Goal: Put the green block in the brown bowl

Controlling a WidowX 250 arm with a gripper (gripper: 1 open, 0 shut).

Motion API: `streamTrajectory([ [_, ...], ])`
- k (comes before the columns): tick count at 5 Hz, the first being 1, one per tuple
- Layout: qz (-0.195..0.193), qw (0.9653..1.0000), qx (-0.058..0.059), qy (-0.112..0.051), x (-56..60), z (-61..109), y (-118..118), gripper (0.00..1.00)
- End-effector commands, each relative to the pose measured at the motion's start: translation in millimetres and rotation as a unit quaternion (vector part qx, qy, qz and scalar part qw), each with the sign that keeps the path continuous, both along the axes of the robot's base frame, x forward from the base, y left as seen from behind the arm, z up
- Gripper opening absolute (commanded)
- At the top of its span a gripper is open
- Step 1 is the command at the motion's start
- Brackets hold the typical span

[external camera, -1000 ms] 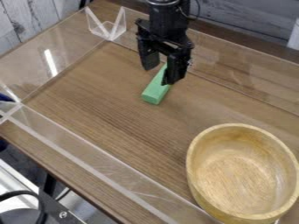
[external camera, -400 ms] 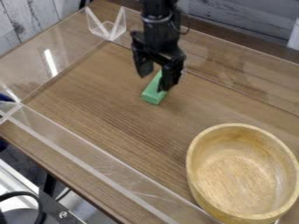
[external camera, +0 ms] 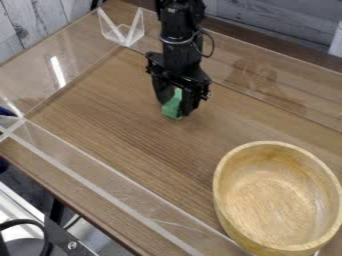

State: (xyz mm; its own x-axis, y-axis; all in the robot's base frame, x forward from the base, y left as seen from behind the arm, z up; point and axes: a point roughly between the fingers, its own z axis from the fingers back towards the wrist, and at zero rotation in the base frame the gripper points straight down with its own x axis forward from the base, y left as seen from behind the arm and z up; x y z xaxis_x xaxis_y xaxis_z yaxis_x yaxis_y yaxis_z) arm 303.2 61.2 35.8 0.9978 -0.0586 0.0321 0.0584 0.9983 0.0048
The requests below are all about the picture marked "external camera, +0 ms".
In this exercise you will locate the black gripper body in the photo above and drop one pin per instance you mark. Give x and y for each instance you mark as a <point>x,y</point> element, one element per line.
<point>191,76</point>

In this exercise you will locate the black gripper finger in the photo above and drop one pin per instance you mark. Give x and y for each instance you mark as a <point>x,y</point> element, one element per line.
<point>190,99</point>
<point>163,89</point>

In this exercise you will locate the green rectangular block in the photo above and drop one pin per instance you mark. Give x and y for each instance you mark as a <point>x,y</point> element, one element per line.
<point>171,108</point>

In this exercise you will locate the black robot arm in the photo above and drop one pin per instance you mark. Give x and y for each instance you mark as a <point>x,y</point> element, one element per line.
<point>182,33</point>

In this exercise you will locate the light wooden bowl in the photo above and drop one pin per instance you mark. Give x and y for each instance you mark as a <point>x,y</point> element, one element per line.
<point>277,199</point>

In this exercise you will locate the white object at right edge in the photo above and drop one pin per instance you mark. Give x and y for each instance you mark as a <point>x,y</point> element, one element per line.
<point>336,46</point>

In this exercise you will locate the black table leg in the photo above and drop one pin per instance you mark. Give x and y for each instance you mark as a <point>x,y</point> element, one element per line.
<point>56,211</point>

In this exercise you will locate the clear acrylic corner bracket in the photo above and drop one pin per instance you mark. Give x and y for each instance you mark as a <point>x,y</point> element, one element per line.
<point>122,34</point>

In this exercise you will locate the clear acrylic tray wall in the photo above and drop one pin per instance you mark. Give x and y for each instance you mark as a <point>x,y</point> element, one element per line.
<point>89,136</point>

